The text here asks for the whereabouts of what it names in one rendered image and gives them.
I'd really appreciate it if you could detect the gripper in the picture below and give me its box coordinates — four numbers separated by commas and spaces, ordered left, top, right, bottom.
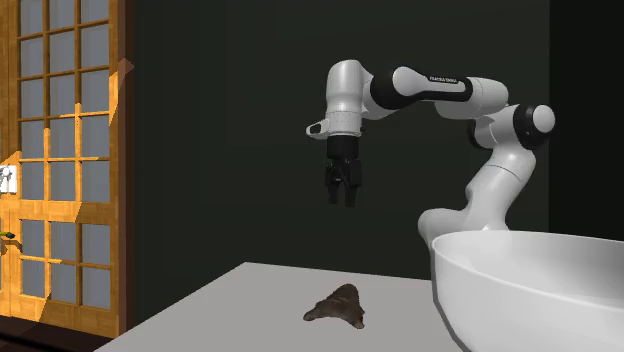
324, 135, 363, 208

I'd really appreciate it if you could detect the wooden glazed door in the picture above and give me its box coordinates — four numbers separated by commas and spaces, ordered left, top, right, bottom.
0, 0, 136, 340

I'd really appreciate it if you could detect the brown lumpy figure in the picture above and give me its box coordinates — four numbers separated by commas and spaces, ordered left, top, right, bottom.
302, 283, 366, 330

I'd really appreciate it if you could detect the large white bowl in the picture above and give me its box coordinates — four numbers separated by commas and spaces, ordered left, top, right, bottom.
430, 229, 624, 352

